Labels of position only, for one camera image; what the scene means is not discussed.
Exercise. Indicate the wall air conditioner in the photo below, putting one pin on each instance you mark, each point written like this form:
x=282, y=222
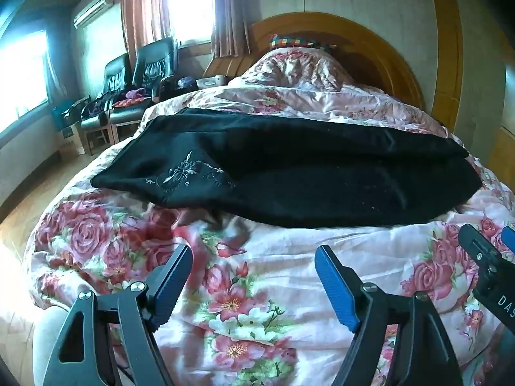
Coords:
x=90, y=11

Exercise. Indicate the colourful checkered pillow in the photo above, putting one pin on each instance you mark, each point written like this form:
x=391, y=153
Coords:
x=283, y=41

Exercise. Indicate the white box on nightstand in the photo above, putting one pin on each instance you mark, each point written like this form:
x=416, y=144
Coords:
x=213, y=81

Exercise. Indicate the far black leather armchair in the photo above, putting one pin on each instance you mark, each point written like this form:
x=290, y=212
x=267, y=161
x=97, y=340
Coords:
x=94, y=117

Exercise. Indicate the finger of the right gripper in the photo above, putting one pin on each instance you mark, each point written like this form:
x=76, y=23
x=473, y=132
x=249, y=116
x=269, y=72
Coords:
x=508, y=238
x=485, y=256

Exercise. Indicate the black embroidered pants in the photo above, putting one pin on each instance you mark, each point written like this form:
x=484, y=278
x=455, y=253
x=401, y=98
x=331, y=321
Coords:
x=292, y=172

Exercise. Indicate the red patterned seat cushion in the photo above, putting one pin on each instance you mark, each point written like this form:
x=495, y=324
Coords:
x=129, y=102

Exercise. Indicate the wooden bedside table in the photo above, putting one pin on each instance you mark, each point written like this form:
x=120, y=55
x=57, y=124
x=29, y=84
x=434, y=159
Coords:
x=174, y=86

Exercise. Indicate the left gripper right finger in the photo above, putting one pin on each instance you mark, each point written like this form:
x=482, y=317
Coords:
x=423, y=353

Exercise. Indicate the purple cloth on chair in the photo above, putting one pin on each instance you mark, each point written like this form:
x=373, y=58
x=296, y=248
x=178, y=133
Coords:
x=136, y=93

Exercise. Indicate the pink window curtain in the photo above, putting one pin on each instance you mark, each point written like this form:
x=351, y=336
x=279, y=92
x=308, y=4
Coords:
x=222, y=22

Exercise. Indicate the wooden arched headboard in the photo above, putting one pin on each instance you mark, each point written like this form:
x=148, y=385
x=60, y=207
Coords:
x=367, y=57

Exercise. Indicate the near black leather armchair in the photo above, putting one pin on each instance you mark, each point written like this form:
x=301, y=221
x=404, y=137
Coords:
x=154, y=62

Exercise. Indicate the black leather armchair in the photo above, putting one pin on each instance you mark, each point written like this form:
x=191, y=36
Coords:
x=154, y=62
x=94, y=117

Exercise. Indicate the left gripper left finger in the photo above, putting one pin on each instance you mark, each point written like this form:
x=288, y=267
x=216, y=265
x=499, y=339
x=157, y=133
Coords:
x=84, y=354

